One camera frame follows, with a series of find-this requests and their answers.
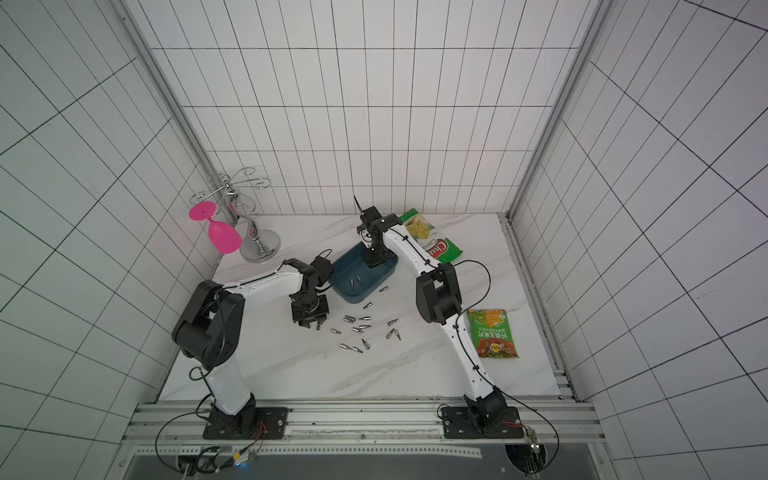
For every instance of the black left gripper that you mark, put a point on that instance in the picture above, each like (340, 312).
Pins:
(319, 315)

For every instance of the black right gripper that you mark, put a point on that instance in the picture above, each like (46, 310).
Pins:
(372, 257)

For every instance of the dark teal storage box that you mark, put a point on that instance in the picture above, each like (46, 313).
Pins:
(349, 266)

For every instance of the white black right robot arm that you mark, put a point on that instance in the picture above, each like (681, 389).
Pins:
(438, 300)

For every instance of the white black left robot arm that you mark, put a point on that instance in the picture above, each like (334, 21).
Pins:
(209, 331)

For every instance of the silver bit bottom long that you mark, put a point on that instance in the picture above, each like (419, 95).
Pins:
(351, 348)

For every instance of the green Chuba chips bag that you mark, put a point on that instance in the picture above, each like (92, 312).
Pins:
(429, 237)

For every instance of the chrome cup holder stand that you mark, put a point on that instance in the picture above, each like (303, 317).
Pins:
(229, 195)

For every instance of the pink plastic goblet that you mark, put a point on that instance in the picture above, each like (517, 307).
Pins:
(224, 237)

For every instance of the green red snack packet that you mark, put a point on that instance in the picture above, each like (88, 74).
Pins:
(491, 334)

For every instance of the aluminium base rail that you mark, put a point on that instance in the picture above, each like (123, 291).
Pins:
(413, 426)

